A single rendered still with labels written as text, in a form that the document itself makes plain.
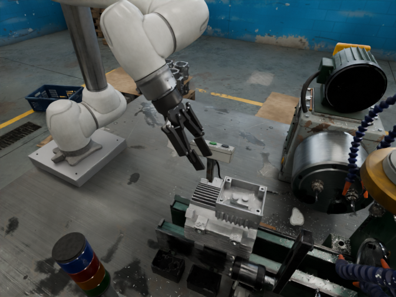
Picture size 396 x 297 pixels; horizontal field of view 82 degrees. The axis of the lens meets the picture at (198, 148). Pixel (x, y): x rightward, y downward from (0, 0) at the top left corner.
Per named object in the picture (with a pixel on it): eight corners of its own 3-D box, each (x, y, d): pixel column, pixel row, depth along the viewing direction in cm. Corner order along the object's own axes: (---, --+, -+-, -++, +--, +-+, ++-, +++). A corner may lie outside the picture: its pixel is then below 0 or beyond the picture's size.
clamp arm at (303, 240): (283, 283, 58) (316, 232, 42) (281, 296, 56) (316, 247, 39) (269, 278, 59) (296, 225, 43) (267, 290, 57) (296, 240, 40)
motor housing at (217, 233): (256, 218, 81) (266, 183, 69) (246, 271, 68) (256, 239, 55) (203, 202, 86) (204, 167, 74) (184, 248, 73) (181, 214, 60)
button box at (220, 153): (233, 158, 93) (236, 146, 91) (229, 164, 86) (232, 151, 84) (194, 148, 97) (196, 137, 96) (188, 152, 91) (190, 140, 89)
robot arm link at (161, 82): (172, 59, 56) (184, 81, 59) (148, 72, 61) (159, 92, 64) (154, 72, 50) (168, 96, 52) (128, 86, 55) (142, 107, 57)
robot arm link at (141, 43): (143, 79, 49) (184, 52, 54) (96, 3, 42) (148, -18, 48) (126, 86, 57) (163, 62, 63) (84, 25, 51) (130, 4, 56)
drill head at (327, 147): (347, 163, 103) (375, 116, 87) (357, 233, 77) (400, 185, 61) (290, 150, 110) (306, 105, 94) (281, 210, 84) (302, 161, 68)
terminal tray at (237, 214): (262, 201, 68) (267, 185, 63) (257, 232, 61) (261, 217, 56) (224, 190, 71) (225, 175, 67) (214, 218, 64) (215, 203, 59)
